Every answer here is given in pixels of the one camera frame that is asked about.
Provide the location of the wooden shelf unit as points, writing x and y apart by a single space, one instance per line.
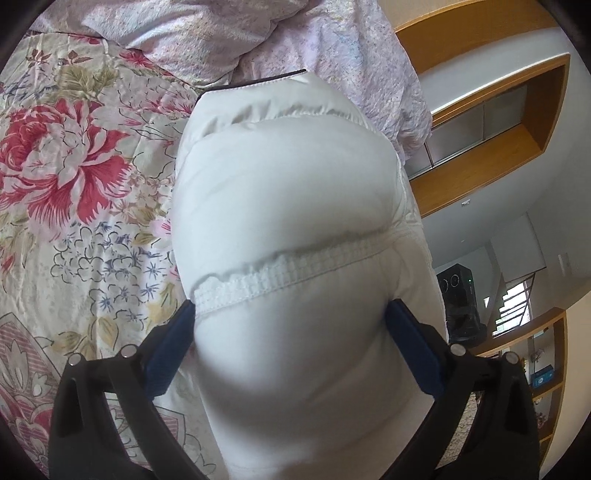
549 332

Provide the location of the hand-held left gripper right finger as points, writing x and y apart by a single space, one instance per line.
411 341

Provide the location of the wooden wall trim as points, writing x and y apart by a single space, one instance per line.
461 37

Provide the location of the wooden door frame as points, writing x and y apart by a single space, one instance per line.
485 161

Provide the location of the pale pink patterned pillow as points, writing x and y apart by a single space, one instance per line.
184 32

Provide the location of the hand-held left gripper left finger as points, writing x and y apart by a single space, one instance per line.
171 341

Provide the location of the white down jacket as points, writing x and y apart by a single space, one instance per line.
295 207

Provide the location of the blue box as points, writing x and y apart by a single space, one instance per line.
542 376

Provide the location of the floral bed sheet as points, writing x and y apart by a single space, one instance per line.
83 184

